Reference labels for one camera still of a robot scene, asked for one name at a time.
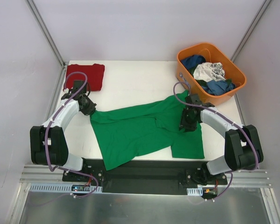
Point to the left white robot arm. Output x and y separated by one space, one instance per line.
47 142

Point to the aluminium frame rail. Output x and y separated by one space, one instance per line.
41 174

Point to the right white cable duct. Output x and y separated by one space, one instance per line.
195 191

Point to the white cable duct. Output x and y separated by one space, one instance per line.
64 188
195 191

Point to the left aluminium post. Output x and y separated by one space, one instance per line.
45 31

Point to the green t-shirt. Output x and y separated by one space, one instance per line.
129 132

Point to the left white cable duct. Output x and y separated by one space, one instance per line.
64 188

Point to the right aluminium post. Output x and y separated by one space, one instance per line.
257 18

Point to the folded red t-shirt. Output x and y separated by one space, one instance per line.
94 73

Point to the white printed t-shirt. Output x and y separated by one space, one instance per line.
209 71

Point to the aluminium post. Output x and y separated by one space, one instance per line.
45 31
257 18

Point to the dark blue t-shirt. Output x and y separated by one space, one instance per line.
192 61

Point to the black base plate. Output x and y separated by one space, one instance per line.
151 177

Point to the orange plastic basket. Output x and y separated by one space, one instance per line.
213 55

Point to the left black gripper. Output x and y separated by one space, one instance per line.
89 110

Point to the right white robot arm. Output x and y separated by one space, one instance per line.
242 147

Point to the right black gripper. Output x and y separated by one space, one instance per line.
186 127

